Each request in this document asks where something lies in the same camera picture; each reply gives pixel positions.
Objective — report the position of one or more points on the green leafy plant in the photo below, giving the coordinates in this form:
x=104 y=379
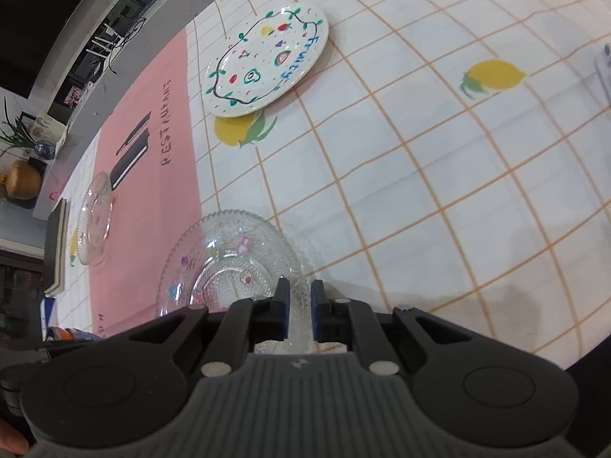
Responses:
x=16 y=129

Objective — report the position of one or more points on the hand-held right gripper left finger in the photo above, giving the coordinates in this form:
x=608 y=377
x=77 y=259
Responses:
x=282 y=310

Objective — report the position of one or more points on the white painted fruit plate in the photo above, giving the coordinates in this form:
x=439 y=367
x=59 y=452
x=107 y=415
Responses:
x=267 y=57

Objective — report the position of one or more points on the white router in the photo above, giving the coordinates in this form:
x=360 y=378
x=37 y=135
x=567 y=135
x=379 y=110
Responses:
x=102 y=40

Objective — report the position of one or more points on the white jellyfish print card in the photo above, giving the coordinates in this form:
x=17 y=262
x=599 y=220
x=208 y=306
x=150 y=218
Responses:
x=47 y=126

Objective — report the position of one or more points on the black hardcover book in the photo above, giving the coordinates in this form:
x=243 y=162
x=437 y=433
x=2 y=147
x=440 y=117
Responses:
x=51 y=248

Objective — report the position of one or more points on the blue glass vase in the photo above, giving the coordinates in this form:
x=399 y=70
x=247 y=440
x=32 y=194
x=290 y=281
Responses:
x=45 y=149

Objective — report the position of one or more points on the person's left hand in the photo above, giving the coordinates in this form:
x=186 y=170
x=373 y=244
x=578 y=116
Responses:
x=12 y=441

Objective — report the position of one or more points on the gold vase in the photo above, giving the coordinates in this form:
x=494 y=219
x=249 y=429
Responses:
x=24 y=179

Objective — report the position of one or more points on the pink photo card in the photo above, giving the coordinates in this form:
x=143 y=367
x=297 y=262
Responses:
x=76 y=95

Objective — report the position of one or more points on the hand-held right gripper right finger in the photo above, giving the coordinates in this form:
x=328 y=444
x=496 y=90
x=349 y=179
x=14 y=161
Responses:
x=319 y=312

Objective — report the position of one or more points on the checked lemon print tablecloth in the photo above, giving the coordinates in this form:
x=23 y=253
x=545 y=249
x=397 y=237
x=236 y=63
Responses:
x=429 y=176

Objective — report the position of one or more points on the clear flower-patterned glass plate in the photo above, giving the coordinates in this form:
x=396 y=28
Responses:
x=93 y=219
x=224 y=243

